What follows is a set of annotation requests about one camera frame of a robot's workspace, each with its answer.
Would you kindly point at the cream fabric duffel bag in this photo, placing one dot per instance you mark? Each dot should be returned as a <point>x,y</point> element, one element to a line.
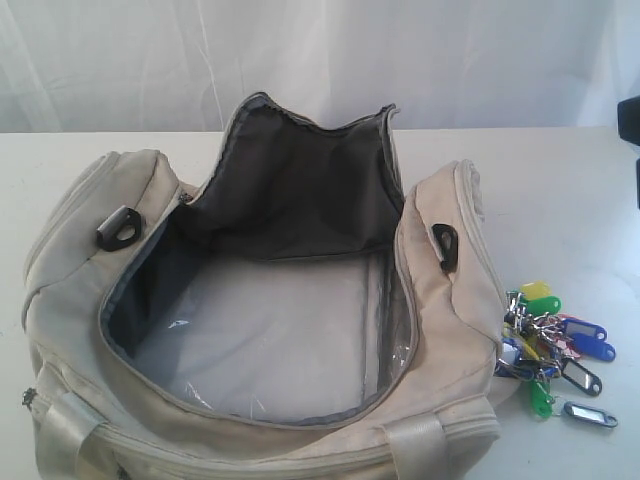
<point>128,235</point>

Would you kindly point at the colourful key tag bunch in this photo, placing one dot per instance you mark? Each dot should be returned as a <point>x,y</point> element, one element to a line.
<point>541,344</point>

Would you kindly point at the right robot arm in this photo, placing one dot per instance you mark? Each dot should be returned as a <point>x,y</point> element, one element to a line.
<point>628,126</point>

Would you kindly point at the white plastic-wrapped bag base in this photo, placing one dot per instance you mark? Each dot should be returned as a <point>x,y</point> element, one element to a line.
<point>287,342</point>

